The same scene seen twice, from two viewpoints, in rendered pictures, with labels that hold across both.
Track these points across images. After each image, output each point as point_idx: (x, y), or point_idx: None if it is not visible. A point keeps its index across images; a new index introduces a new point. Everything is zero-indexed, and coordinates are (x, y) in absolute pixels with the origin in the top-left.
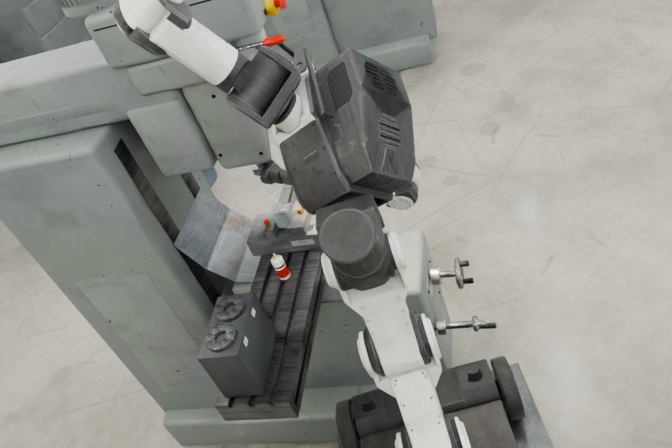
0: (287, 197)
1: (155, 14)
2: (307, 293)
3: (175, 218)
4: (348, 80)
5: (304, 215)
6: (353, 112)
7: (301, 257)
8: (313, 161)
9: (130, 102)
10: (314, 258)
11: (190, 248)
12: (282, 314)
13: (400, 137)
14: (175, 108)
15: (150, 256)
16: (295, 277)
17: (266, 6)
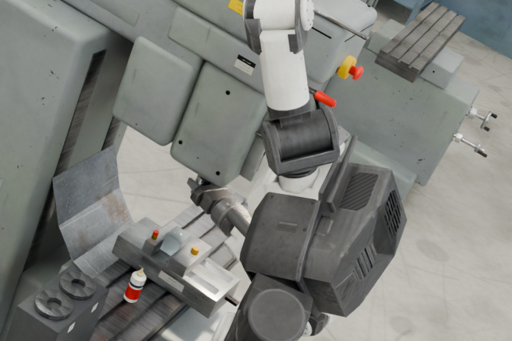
0: (182, 224)
1: (280, 23)
2: (141, 332)
3: (74, 154)
4: (369, 194)
5: (195, 258)
6: (353, 222)
7: (158, 294)
8: (286, 231)
9: (150, 31)
10: (170, 305)
11: (62, 194)
12: (104, 331)
13: (368, 273)
14: (185, 72)
15: (25, 170)
16: (139, 307)
17: (342, 65)
